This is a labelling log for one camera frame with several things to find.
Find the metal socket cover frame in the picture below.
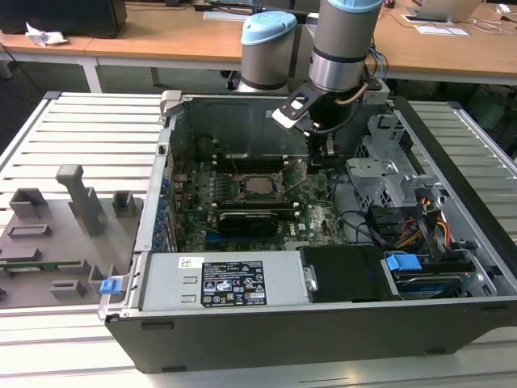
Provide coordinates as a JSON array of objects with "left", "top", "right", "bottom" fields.
[{"left": 276, "top": 158, "right": 309, "bottom": 201}]

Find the CPU with silver top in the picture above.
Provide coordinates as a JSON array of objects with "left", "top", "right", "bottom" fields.
[{"left": 246, "top": 176, "right": 276, "bottom": 196}]

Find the CPU socket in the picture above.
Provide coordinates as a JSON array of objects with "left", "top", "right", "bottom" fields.
[{"left": 233, "top": 171, "right": 287, "bottom": 202}]

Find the silver metal drive cage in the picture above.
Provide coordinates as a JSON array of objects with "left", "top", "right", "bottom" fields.
[{"left": 346, "top": 112, "right": 448, "bottom": 211}]

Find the green motherboard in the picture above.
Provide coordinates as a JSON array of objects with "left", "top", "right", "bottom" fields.
[{"left": 168, "top": 158, "right": 353, "bottom": 255}]

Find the black graphics card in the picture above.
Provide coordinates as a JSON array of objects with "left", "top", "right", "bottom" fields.
[{"left": 217, "top": 209, "right": 280, "bottom": 239}]

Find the black plastic shroud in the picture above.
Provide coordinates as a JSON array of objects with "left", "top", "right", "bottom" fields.
[{"left": 299, "top": 244, "right": 403, "bottom": 305}]

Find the hard disk in blue carrier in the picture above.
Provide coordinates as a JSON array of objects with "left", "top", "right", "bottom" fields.
[{"left": 384, "top": 251, "right": 465, "bottom": 301}]

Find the wooden desk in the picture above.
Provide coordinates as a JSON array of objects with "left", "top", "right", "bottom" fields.
[
  {"left": 365, "top": 0, "right": 517, "bottom": 86},
  {"left": 0, "top": 0, "right": 259, "bottom": 96}
]

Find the white paper sheet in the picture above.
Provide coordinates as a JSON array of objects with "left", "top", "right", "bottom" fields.
[
  {"left": 203, "top": 11, "right": 259, "bottom": 22},
  {"left": 414, "top": 23, "right": 473, "bottom": 38}
]

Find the silver laptop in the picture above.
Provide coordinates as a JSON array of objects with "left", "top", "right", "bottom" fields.
[{"left": 406, "top": 0, "right": 482, "bottom": 23}]

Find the black and silver PC case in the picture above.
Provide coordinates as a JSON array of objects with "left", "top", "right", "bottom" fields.
[{"left": 98, "top": 89, "right": 517, "bottom": 375}]

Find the silver power supply box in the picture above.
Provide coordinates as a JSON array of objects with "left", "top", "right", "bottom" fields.
[{"left": 137, "top": 251, "right": 313, "bottom": 313}]

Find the blue case latch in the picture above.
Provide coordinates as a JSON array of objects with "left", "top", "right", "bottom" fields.
[{"left": 99, "top": 277, "right": 123, "bottom": 297}]

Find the grey parts rack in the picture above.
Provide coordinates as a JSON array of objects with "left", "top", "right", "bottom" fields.
[{"left": 0, "top": 163, "right": 145, "bottom": 311}]

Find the black computer box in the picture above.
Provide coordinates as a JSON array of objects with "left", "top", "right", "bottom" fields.
[{"left": 0, "top": 0, "right": 128, "bottom": 40}]

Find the green RAM stick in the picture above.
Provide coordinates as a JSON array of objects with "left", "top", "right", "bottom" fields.
[{"left": 0, "top": 260, "right": 82, "bottom": 272}]

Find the crumpled white paper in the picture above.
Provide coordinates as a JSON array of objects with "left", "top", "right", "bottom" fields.
[{"left": 24, "top": 20, "right": 69, "bottom": 46}]

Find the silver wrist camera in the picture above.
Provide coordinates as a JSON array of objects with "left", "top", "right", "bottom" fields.
[{"left": 271, "top": 91, "right": 321, "bottom": 131}]

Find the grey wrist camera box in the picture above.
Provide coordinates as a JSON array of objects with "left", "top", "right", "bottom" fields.
[{"left": 361, "top": 78, "right": 392, "bottom": 104}]

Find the blue cable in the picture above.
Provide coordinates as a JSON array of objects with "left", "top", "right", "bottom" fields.
[{"left": 368, "top": 44, "right": 389, "bottom": 82}]

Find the yellow red wire bundle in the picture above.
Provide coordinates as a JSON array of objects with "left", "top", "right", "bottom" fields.
[{"left": 397, "top": 193, "right": 453, "bottom": 251}]

